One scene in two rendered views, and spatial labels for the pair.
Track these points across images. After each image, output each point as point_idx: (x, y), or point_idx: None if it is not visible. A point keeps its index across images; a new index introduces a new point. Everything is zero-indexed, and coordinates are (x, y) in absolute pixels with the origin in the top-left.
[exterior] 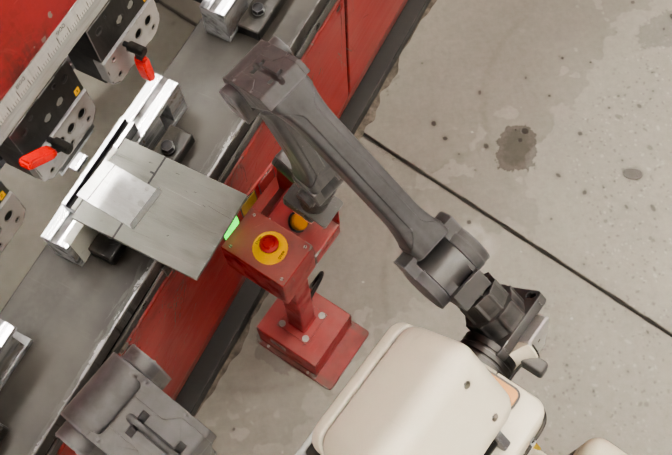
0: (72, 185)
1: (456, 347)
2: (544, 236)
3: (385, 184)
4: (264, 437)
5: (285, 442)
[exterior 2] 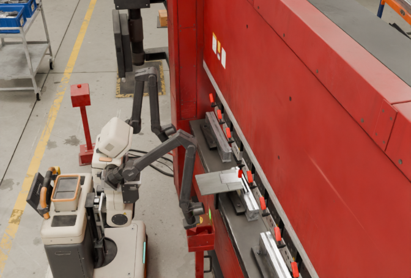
0: None
1: (113, 135)
2: None
3: (150, 152)
4: (185, 265)
5: (177, 268)
